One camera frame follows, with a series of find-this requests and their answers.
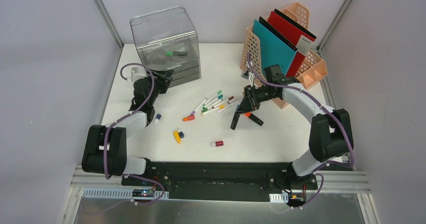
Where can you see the dark red cap marker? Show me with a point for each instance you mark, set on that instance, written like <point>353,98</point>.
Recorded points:
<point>223,102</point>

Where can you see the teal cap marker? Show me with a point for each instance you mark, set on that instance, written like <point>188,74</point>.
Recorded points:
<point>213,101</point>

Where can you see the orange red short marker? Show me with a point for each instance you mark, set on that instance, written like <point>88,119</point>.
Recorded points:
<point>188,118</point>

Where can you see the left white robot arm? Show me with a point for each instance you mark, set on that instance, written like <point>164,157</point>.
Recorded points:
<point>106,145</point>

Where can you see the brown cap marker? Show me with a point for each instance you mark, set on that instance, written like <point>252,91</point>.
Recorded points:
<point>235,99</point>

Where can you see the purple cap marker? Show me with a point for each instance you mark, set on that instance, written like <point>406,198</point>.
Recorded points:
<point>198,107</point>

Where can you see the teal folder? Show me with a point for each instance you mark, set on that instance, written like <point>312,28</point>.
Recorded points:
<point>274,47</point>

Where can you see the yellow cap marker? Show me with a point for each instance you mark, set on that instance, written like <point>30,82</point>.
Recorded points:
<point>213,109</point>

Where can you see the clear grey drawer organizer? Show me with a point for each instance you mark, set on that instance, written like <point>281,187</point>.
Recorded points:
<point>169,29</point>

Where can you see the orange cap black highlighter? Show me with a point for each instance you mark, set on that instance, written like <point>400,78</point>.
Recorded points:
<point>254,118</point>

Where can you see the red folder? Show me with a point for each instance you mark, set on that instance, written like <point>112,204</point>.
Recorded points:
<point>296,34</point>

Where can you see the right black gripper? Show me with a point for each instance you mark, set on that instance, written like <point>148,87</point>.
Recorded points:
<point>249,102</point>

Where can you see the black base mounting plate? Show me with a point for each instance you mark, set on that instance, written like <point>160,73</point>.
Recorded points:
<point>226,181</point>

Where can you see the blue white small bottle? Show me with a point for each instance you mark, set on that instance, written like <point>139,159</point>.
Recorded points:
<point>157,118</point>

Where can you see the peach plastic file rack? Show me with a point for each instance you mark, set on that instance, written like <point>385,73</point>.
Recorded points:
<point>312,70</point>

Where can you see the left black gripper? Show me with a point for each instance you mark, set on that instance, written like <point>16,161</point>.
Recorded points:
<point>161,77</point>

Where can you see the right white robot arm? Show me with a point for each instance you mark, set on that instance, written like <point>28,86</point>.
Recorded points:
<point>330,133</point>

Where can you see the blue cap black highlighter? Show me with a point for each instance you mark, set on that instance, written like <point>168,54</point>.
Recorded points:
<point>235,120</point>

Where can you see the green cap black highlighter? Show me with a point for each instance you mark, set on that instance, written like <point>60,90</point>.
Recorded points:
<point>177,53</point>

